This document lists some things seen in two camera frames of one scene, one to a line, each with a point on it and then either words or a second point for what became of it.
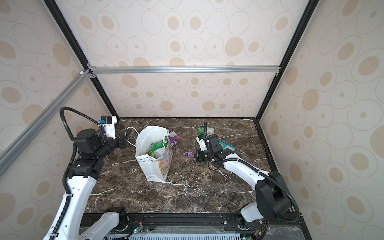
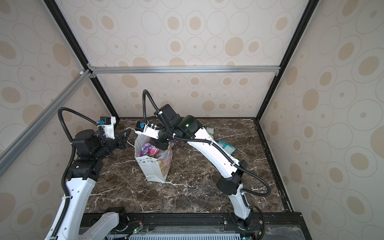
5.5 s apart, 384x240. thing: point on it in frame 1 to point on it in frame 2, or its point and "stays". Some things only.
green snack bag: (200, 130) stays
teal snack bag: (224, 145) stays
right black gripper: (198, 157) to (161, 145)
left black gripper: (122, 138) stays
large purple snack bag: (190, 153) to (149, 149)
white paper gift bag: (154, 169) stays
